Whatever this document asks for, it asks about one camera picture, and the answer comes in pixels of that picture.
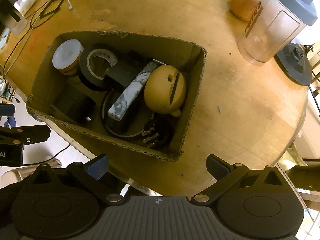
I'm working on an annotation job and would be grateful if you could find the orange fruit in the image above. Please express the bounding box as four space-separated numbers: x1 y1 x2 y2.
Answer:
229 0 259 22

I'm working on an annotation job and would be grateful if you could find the black tape roll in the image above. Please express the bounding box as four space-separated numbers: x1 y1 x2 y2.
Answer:
100 90 153 138
77 43 118 92

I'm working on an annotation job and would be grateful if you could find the black frame piece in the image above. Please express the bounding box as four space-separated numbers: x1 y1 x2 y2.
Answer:
40 0 64 19

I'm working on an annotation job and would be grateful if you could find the black cylindrical mount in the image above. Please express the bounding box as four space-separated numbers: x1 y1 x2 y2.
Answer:
53 83 97 126

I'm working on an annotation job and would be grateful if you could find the cardboard box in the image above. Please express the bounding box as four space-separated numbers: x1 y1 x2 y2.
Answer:
26 31 207 162

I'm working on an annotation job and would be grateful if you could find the white plastic bottle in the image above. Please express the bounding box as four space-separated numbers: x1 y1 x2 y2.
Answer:
52 39 84 77

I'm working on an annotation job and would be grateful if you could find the marbled grey bar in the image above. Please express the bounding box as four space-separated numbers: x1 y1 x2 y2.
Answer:
107 61 159 121

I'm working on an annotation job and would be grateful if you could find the black rectangular block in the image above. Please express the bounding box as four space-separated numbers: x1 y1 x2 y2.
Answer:
103 61 140 89

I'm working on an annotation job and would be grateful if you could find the clear shaker bottle grey lid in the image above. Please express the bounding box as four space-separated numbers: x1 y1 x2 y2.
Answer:
238 0 318 65

